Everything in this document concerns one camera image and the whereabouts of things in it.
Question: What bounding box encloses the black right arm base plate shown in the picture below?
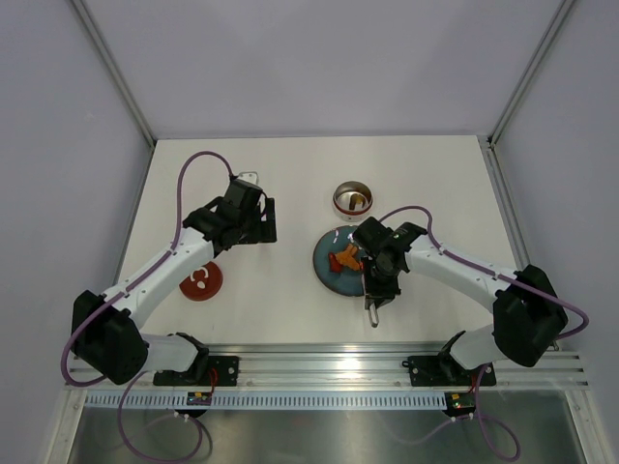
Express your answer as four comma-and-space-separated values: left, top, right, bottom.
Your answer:
400, 355, 480, 387

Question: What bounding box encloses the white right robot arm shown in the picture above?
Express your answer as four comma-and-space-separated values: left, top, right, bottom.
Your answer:
352, 217, 568, 383

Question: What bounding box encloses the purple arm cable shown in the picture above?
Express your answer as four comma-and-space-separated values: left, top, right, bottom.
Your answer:
376, 206, 591, 460
58, 150, 234, 459

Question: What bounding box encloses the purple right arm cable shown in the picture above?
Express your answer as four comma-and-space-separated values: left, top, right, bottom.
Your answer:
376, 206, 591, 460

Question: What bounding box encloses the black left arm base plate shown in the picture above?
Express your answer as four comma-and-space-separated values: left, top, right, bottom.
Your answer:
153, 355, 240, 387

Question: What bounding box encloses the orange food piece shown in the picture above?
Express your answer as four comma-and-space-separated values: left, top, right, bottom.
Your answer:
336, 244, 361, 272

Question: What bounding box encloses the left aluminium frame post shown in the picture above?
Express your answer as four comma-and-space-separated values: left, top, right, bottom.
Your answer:
67, 0, 157, 152

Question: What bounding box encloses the right aluminium frame post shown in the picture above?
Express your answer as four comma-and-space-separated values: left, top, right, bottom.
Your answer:
487, 0, 578, 149

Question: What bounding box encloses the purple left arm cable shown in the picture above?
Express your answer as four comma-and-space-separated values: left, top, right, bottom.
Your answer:
58, 150, 234, 459

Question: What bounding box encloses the aluminium front rail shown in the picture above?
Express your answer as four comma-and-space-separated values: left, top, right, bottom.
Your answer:
65, 342, 590, 392

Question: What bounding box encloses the red food piece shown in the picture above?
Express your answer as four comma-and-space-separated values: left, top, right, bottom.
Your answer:
328, 252, 342, 274

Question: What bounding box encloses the blue floral ceramic plate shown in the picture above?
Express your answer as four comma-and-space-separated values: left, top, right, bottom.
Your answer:
312, 225, 366, 297

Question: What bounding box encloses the white slotted cable duct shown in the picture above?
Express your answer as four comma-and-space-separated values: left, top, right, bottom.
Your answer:
84, 390, 474, 412

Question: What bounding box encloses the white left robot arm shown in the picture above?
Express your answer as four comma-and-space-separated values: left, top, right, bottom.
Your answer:
68, 177, 277, 386

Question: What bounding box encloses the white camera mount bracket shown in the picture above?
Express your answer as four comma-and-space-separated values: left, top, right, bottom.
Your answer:
237, 171, 259, 186

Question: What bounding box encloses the red round lunch box lid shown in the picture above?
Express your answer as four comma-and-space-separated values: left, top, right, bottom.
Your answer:
179, 262, 223, 302

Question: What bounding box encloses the aluminium frame post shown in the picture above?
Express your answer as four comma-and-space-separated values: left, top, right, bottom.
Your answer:
67, 0, 157, 152
487, 0, 578, 149

